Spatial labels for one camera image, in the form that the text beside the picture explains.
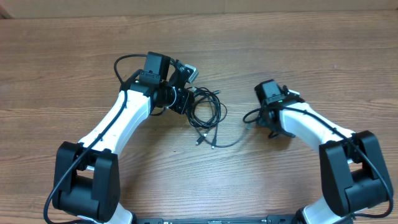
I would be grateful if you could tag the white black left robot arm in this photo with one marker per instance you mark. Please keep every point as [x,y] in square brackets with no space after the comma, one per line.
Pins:
[86,179]

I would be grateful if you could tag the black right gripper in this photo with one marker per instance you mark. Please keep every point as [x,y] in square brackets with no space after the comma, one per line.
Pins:
[272,120]

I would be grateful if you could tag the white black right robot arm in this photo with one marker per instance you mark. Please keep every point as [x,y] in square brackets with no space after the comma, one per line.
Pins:
[354,176]

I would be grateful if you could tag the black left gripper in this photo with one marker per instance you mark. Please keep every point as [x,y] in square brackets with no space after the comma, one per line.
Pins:
[181,101]

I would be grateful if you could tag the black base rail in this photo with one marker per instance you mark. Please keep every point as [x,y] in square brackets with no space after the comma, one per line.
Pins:
[217,221]

